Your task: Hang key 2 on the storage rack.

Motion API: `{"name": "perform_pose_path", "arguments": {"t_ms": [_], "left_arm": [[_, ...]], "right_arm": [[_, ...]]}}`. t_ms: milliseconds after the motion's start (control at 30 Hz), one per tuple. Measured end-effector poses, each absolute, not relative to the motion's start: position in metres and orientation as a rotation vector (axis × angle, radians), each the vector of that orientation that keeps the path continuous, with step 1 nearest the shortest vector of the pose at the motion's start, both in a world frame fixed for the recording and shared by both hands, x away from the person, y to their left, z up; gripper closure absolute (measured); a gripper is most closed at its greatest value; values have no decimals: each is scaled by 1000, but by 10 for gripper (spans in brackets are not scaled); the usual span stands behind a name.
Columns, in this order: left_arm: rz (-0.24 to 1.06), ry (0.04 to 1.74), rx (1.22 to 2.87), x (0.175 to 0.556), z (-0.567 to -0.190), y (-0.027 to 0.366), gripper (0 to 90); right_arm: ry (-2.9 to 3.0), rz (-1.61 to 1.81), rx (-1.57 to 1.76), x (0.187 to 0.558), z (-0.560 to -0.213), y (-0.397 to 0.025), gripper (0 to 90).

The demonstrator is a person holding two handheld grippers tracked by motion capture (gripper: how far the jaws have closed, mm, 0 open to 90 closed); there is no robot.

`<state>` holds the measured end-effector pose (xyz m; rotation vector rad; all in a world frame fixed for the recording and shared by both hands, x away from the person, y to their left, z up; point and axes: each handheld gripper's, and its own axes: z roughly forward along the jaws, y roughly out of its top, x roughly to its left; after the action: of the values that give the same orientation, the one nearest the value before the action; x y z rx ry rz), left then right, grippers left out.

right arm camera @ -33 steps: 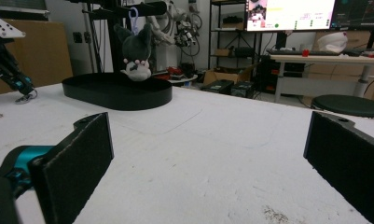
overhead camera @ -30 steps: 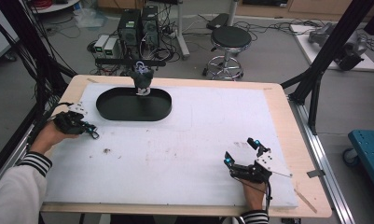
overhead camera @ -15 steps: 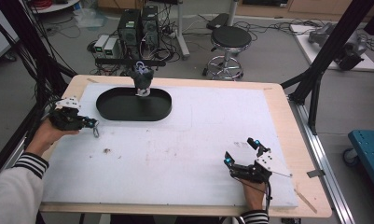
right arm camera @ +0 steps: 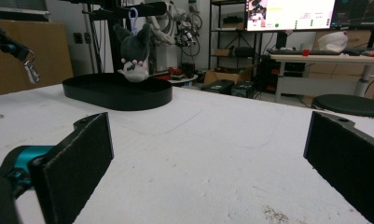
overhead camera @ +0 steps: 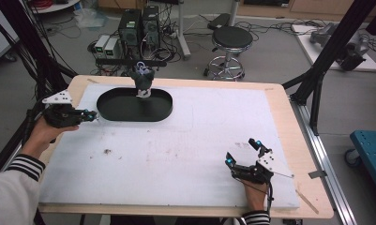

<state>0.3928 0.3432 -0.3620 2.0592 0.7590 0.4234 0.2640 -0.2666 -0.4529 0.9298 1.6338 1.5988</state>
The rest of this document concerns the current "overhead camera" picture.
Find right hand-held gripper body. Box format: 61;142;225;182
233;151;284;186

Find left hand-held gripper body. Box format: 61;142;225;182
41;89;84;128

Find black oval tray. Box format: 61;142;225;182
96;86;174;123

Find person's left hand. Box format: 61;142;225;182
21;117;81;160

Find white foam mat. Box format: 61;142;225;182
38;82;301;210

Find wooden stick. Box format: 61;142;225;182
295;188;320;216

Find grey tape strip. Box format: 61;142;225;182
308;170;328;180

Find white power supply box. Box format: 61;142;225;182
94;34;112;59
103;37;120;60

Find black computer tower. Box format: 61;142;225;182
117;8;143;49
141;5;161;49

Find clear plastic bag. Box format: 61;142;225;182
74;7;109;30

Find blue wheeled cart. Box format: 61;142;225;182
344;129;376;202

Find round white table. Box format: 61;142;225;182
27;0;81;14

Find black round stool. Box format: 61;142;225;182
203;25;254;82

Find white floor board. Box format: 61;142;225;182
291;23;376;73

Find grey machine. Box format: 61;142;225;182
308;22;370;72

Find flat black box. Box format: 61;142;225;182
206;12;233;31

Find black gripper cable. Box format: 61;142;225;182
265;180;276;214

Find aluminium rail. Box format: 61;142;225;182
289;96;359;225

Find black angled frame strut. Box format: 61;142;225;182
281;0;376;136

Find tangled floor cables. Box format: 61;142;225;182
234;18;322;38

